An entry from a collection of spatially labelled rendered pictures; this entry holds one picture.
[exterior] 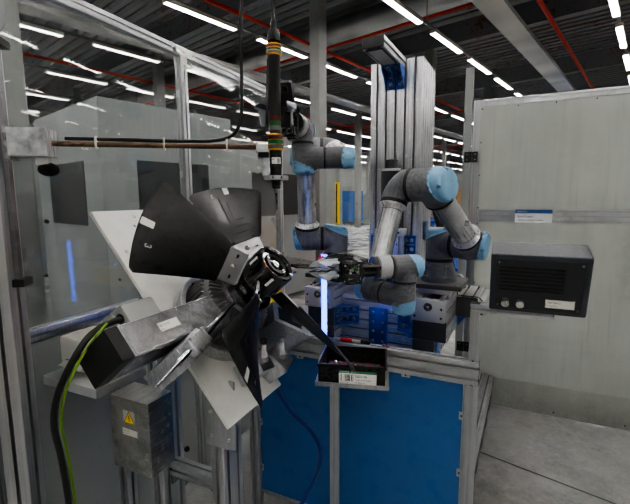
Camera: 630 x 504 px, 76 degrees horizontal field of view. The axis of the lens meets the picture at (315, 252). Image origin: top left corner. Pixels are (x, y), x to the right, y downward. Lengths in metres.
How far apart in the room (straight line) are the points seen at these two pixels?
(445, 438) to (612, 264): 1.67
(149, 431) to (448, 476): 1.02
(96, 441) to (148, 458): 0.49
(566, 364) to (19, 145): 2.89
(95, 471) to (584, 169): 2.81
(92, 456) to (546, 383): 2.52
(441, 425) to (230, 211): 1.02
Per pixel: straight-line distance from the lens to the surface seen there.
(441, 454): 1.65
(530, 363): 3.01
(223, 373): 1.17
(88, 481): 1.85
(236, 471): 1.38
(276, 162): 1.17
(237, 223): 1.22
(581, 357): 3.02
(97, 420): 1.78
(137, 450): 1.37
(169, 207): 1.00
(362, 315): 1.92
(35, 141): 1.26
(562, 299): 1.39
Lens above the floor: 1.39
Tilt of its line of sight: 7 degrees down
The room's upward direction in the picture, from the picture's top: straight up
